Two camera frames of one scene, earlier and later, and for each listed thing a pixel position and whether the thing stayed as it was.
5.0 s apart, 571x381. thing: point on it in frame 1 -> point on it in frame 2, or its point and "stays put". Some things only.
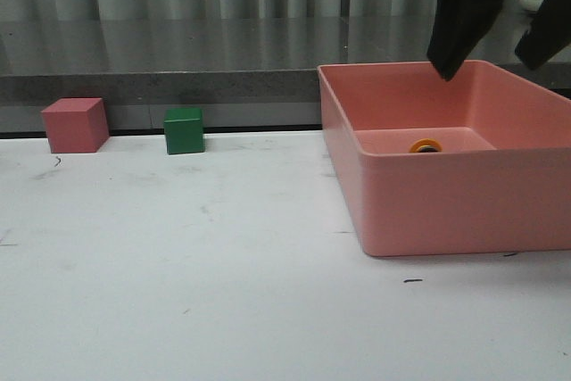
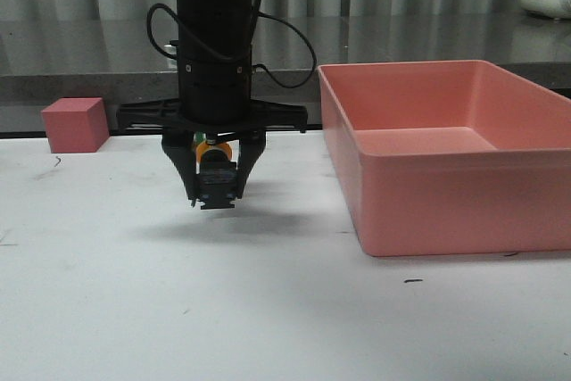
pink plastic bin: [500, 184] stays put
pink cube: [76, 125] stays put
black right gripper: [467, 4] -> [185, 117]
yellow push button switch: [426, 145] -> [217, 173]
